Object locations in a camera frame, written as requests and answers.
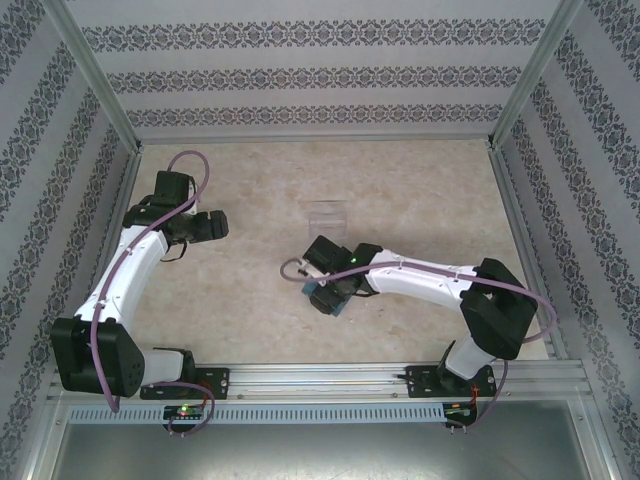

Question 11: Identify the teal card holder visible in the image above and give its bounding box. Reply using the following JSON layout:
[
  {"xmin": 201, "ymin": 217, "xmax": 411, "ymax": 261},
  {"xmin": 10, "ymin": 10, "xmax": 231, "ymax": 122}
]
[{"xmin": 299, "ymin": 282, "xmax": 347, "ymax": 319}]

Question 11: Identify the clear acrylic card stand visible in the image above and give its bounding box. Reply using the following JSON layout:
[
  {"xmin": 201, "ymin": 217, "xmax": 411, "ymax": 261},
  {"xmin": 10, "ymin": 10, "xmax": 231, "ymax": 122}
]
[{"xmin": 306, "ymin": 199, "xmax": 350, "ymax": 239}]

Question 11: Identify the grey sheet metal tray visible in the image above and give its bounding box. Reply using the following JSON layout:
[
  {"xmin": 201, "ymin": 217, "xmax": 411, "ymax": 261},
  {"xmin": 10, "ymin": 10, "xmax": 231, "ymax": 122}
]
[{"xmin": 49, "ymin": 419, "xmax": 609, "ymax": 480}]

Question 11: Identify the right circuit board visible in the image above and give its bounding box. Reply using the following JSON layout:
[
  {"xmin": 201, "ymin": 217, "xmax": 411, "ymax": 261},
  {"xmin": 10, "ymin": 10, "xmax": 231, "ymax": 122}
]
[{"xmin": 444, "ymin": 401, "xmax": 479, "ymax": 419}]

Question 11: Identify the circuit board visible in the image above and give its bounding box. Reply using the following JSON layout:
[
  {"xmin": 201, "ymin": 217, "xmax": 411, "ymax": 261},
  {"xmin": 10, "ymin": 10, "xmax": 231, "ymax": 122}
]
[
  {"xmin": 444, "ymin": 401, "xmax": 479, "ymax": 419},
  {"xmin": 163, "ymin": 404, "xmax": 206, "ymax": 421}
]

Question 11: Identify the left circuit board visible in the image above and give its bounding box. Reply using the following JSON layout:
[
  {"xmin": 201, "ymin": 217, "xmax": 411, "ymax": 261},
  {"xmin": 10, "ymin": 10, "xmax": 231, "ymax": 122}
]
[{"xmin": 163, "ymin": 404, "xmax": 206, "ymax": 421}]

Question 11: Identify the aluminium mounting rail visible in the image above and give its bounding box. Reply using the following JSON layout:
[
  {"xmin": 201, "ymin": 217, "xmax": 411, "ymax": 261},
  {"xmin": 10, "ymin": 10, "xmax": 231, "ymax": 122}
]
[{"xmin": 47, "ymin": 362, "xmax": 594, "ymax": 401}]

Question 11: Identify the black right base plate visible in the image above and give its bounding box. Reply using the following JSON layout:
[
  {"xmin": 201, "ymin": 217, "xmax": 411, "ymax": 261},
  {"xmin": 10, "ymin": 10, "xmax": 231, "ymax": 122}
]
[{"xmin": 405, "ymin": 364, "xmax": 496, "ymax": 400}]

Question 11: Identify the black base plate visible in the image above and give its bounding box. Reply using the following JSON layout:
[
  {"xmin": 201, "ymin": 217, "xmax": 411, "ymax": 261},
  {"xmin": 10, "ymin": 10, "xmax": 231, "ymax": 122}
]
[
  {"xmin": 405, "ymin": 364, "xmax": 496, "ymax": 400},
  {"xmin": 139, "ymin": 366, "xmax": 231, "ymax": 401}
]

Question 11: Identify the slotted grey cable duct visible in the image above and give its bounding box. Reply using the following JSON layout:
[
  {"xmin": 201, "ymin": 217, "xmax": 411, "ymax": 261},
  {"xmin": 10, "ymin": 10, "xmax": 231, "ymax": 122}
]
[{"xmin": 67, "ymin": 403, "xmax": 446, "ymax": 422}]

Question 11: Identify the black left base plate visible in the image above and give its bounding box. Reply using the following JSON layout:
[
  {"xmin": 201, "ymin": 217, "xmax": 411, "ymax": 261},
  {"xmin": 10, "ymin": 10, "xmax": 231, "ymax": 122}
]
[{"xmin": 139, "ymin": 366, "xmax": 231, "ymax": 401}]

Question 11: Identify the aluminium frame post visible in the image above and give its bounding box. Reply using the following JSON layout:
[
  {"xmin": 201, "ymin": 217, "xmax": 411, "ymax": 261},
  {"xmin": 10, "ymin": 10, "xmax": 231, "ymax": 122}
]
[
  {"xmin": 485, "ymin": 0, "xmax": 586, "ymax": 151},
  {"xmin": 44, "ymin": 0, "xmax": 144, "ymax": 154}
]

